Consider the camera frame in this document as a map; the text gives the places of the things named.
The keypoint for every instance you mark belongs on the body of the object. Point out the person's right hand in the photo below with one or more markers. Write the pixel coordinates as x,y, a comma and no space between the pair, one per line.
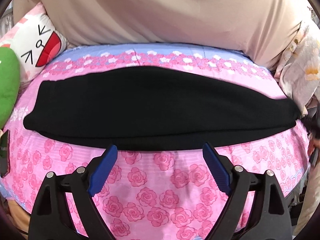
313,149

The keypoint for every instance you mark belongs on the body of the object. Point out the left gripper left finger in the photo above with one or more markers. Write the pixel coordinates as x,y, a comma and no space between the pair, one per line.
64,207

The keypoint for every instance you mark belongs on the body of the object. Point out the black pants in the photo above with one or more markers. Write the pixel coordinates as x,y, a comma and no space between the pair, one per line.
155,109

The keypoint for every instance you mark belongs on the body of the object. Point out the green plush toy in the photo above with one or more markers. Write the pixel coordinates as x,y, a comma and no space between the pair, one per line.
10,82

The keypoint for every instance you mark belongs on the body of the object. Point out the white cat face pillow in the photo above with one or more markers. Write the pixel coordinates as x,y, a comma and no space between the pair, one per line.
35,41

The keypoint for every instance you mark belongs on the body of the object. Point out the beige cushioned headboard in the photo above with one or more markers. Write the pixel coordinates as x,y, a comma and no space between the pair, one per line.
261,29

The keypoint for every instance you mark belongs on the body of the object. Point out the pink rose bed sheet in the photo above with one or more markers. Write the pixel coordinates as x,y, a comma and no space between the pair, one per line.
157,195

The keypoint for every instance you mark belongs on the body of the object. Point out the dark phone at bed edge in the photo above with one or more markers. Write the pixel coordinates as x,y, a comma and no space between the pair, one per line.
5,154

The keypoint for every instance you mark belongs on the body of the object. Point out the grey floral fleece blanket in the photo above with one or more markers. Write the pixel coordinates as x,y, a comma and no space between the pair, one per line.
297,71

